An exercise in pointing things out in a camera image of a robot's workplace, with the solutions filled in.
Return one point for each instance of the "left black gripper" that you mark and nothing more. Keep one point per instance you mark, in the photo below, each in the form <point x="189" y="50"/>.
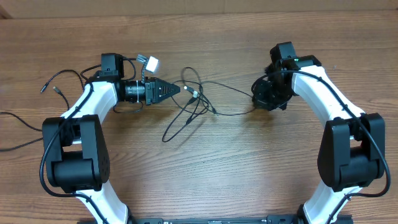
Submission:
<point x="152" y="90"/>

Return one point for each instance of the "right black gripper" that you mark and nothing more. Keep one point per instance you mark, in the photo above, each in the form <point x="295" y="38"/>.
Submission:
<point x="261" y="101"/>

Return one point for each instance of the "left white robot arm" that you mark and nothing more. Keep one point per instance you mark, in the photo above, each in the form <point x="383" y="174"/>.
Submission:
<point x="75" y="163"/>

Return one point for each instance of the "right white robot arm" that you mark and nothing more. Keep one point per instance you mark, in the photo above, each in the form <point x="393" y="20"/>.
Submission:
<point x="351" y="160"/>

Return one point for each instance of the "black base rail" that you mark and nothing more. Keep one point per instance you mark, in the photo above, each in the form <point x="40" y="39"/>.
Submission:
<point x="214" y="220"/>

